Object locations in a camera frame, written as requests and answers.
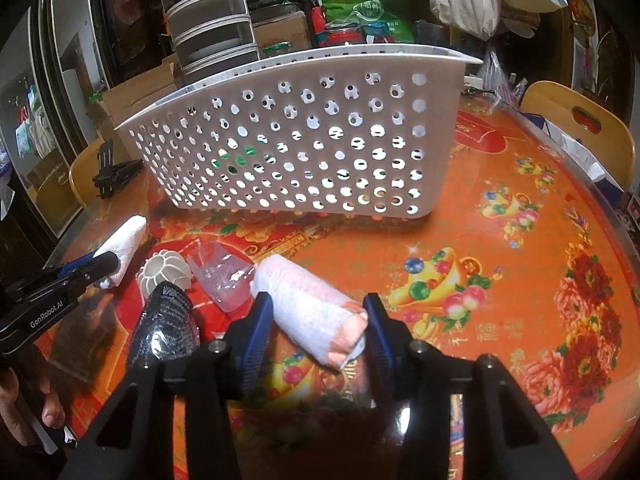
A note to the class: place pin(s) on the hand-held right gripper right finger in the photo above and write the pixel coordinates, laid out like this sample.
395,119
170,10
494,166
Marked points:
376,332

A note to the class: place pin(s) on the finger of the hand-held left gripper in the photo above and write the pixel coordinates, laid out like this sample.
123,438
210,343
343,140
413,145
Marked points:
80,265
97,269

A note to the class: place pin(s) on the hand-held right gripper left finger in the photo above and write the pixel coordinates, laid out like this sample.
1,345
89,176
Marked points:
256,332

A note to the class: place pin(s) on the pink and white towel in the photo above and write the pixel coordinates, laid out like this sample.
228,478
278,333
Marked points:
310,312

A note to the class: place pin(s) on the white perforated plastic basket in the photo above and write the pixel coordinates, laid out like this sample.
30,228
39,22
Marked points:
300,145

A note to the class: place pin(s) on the person's left hand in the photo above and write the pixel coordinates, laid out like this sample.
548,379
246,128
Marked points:
50,412

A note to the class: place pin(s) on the clear plastic container piece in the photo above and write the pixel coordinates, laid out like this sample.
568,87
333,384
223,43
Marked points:
220,277

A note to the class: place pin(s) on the white fluted plastic cup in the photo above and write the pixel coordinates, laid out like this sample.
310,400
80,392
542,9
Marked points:
166,275

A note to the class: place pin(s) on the black plastic packet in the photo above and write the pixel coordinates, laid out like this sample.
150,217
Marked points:
162,322

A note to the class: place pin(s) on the plain wooden chair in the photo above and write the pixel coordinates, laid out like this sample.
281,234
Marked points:
85,175

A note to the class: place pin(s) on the black folding stand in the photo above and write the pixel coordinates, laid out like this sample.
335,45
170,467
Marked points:
112,175

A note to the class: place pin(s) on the orange floral tablecloth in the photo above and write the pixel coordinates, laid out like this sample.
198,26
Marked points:
500,270

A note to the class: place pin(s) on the large brown cardboard box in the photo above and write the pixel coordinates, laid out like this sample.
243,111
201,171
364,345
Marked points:
132,102

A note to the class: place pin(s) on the grey stacked drawer organizer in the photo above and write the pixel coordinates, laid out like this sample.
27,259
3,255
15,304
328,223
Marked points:
210,20

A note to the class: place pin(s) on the clear crumpled plastic bag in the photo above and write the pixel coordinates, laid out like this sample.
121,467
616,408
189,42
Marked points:
500,82

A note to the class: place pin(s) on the red lidded jar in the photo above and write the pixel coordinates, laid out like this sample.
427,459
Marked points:
340,35

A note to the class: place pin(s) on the small brown cardboard box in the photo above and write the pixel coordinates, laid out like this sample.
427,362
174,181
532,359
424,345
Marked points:
282,30

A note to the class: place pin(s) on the green shopping bag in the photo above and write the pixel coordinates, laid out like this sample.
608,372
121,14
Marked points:
367,15

